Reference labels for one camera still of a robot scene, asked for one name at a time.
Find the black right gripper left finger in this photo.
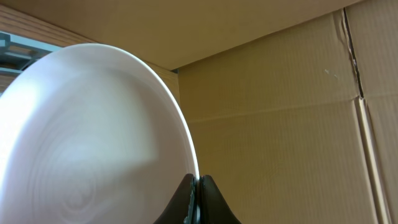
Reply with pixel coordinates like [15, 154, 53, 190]
[154, 174, 196, 224]

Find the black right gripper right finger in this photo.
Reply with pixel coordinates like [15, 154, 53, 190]
[198, 175, 241, 224]

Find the large white plate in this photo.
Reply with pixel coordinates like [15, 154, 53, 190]
[1, 44, 199, 223]

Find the grey plastic dish rack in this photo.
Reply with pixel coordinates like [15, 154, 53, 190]
[1, 32, 61, 77]

